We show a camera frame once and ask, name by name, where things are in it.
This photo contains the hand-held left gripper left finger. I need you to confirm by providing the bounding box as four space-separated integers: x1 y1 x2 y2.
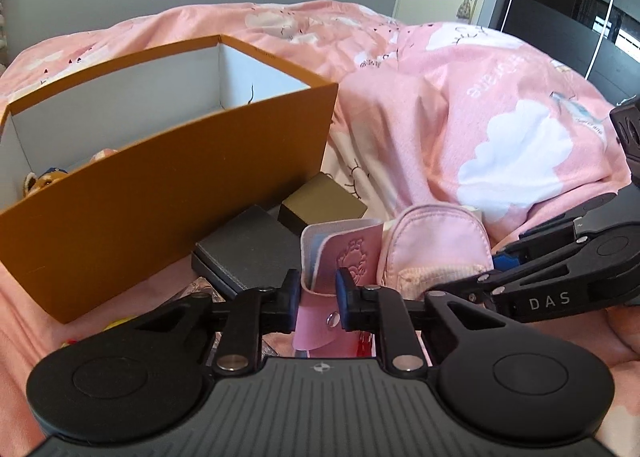
132 270 302 374

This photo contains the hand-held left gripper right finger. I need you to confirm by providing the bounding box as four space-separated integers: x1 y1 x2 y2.
335 267 506 374

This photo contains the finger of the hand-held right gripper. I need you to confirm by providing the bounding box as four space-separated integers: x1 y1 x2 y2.
492 193 619 272
429 231 640 324

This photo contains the pink card holder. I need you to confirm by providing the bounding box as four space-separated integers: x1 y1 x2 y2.
292 219 384 353

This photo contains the pink fabric pouch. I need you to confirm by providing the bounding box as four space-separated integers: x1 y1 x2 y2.
375 204 495 301

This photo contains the dark brown small box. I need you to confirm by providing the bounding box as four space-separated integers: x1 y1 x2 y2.
277 172 369 239

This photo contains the orange cardboard box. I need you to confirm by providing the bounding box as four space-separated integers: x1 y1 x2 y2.
0 34 340 326

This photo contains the black flat box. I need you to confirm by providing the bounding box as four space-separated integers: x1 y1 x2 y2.
191 204 307 299

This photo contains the pink printed blanket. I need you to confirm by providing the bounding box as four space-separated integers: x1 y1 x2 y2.
0 0 640 457

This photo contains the brown plush toy blue cap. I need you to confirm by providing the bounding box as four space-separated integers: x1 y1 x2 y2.
22 166 69 198

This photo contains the white curved cable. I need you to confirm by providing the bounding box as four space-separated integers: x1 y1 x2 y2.
584 0 627 80

